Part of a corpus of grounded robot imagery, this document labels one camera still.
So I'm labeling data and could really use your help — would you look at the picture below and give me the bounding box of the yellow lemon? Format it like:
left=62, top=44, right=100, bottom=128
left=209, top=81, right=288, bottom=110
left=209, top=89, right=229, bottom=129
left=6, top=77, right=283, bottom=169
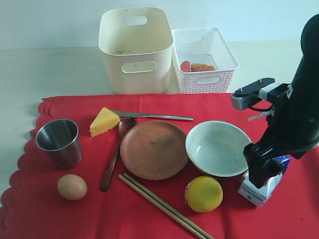
left=184, top=176, right=223, bottom=213

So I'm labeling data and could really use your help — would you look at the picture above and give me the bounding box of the lower wooden chopstick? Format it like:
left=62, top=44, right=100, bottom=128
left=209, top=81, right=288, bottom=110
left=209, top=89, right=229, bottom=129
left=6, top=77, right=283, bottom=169
left=119, top=175, right=205, bottom=239

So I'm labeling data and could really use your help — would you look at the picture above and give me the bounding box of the white woven plastic basket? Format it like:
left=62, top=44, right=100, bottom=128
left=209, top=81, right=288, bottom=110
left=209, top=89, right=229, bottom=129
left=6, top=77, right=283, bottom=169
left=171, top=27, right=239, bottom=94

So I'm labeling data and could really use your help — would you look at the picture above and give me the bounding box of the upper wooden chopstick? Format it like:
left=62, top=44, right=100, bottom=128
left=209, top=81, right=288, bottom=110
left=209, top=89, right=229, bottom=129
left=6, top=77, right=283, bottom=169
left=123, top=173, right=213, bottom=239

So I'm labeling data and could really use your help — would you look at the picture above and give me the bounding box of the brown wooden plate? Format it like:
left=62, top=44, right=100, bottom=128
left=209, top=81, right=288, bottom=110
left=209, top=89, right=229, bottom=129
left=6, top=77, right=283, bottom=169
left=120, top=120, right=189, bottom=181

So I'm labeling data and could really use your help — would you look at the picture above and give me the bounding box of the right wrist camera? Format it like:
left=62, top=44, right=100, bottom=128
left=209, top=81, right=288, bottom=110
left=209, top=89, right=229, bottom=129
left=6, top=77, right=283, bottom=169
left=231, top=78, right=275, bottom=111

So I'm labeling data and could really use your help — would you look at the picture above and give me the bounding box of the stainless steel cup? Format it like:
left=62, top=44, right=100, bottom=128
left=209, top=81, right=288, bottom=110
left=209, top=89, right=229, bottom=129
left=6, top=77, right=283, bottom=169
left=35, top=119, right=83, bottom=170

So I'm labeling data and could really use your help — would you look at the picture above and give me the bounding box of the blue white milk carton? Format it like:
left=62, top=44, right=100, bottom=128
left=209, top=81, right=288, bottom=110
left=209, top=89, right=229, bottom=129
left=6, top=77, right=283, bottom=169
left=238, top=156, right=291, bottom=207

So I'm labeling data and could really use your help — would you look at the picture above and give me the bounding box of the cream plastic tub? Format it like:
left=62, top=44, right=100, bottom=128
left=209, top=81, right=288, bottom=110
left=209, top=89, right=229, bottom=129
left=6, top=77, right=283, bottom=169
left=98, top=7, right=173, bottom=94

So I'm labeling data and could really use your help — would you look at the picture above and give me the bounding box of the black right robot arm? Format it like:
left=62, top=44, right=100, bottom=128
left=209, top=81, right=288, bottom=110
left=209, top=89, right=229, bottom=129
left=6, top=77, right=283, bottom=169
left=243, top=15, right=319, bottom=188

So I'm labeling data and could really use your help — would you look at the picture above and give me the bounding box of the orange fried nugget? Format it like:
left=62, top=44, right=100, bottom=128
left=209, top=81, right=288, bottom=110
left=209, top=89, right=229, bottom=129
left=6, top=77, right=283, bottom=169
left=190, top=63, right=216, bottom=72

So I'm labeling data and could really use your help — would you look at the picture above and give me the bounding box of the dark wooden spoon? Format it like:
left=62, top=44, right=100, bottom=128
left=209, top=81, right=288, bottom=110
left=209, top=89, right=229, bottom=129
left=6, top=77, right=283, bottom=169
left=101, top=117, right=137, bottom=192

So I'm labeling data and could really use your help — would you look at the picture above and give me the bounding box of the brown egg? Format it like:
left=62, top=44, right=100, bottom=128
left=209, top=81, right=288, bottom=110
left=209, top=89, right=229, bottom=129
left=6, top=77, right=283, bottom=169
left=57, top=174, right=87, bottom=201

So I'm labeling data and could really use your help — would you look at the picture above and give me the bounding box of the silver table knife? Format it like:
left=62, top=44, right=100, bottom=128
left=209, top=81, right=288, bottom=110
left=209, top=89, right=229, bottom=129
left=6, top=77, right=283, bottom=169
left=112, top=110, right=193, bottom=121

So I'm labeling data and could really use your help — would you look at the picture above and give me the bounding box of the red scalloped table cloth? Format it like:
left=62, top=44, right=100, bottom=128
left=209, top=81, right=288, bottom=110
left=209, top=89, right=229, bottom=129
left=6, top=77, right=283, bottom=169
left=0, top=93, right=319, bottom=239

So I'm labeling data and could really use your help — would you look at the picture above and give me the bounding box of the white ceramic bowl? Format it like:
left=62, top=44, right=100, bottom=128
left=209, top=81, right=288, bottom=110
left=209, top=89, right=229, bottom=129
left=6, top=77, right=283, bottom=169
left=185, top=120, right=251, bottom=178

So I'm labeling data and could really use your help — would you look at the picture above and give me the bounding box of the wooden chopstick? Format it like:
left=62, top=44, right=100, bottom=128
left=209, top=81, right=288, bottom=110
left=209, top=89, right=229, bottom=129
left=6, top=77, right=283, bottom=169
left=119, top=175, right=205, bottom=239
left=123, top=173, right=213, bottom=239

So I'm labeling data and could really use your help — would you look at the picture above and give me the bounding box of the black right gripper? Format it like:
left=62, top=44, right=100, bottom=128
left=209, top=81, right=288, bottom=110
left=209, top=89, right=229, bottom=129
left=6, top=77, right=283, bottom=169
left=243, top=83, right=319, bottom=189

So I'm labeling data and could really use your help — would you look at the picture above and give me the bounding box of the red sausage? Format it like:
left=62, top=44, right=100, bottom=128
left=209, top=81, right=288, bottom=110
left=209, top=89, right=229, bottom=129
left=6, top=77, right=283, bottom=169
left=180, top=61, right=191, bottom=72

